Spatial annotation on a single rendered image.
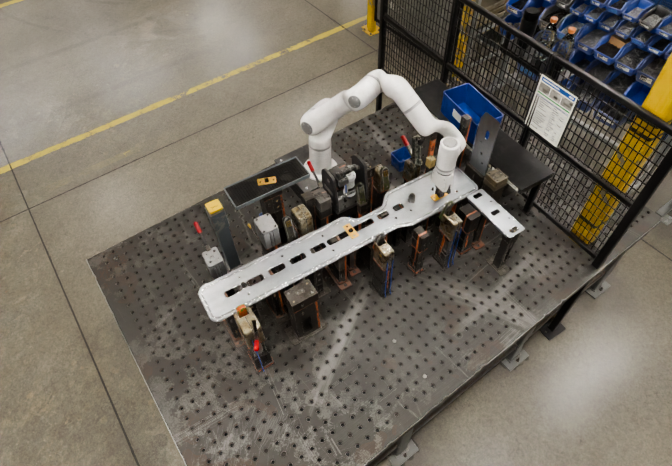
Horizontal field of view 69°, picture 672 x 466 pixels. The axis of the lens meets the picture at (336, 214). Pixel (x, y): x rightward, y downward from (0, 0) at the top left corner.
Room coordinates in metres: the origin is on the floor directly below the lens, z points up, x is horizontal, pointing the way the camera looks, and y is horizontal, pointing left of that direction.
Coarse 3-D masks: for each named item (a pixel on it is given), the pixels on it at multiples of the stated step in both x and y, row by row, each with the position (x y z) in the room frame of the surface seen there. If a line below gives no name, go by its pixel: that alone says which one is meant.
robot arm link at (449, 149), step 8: (440, 144) 1.51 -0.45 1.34; (448, 144) 1.51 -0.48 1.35; (456, 144) 1.50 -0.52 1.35; (440, 152) 1.50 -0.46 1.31; (448, 152) 1.48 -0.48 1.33; (456, 152) 1.48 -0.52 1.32; (440, 160) 1.49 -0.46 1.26; (448, 160) 1.48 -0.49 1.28; (456, 160) 1.50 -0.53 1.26; (440, 168) 1.49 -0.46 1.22; (448, 168) 1.48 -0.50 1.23
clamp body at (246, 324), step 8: (248, 312) 0.92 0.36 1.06; (240, 320) 0.88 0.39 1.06; (248, 320) 0.88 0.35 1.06; (256, 320) 0.88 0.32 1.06; (240, 328) 0.85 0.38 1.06; (248, 328) 0.85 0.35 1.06; (248, 336) 0.83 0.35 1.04; (264, 336) 0.87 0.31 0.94; (248, 344) 0.82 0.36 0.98; (264, 344) 0.86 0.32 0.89; (248, 352) 0.90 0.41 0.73; (256, 352) 0.82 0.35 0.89; (264, 352) 0.85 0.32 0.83; (256, 360) 0.83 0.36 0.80; (264, 360) 0.84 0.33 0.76; (272, 360) 0.86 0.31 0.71; (256, 368) 0.83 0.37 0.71; (264, 368) 0.83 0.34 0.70
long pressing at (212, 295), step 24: (456, 168) 1.69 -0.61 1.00; (408, 192) 1.55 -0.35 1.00; (432, 192) 1.54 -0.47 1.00; (456, 192) 1.54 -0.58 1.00; (408, 216) 1.40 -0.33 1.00; (312, 240) 1.29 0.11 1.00; (360, 240) 1.28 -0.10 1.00; (264, 264) 1.18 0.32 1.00; (288, 264) 1.17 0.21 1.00; (312, 264) 1.16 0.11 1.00; (216, 288) 1.07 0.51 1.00; (264, 288) 1.06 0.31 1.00; (216, 312) 0.96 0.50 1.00
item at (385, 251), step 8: (384, 240) 1.24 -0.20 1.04; (376, 248) 1.21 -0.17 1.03; (384, 248) 1.20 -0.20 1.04; (376, 256) 1.21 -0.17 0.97; (384, 256) 1.16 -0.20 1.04; (392, 256) 1.18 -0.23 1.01; (376, 264) 1.21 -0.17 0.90; (384, 264) 1.16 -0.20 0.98; (392, 264) 1.17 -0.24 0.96; (376, 272) 1.21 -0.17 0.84; (384, 272) 1.17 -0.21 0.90; (376, 280) 1.20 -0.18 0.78; (384, 280) 1.18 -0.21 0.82; (376, 288) 1.20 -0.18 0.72; (384, 288) 1.17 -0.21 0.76; (384, 296) 1.16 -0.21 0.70
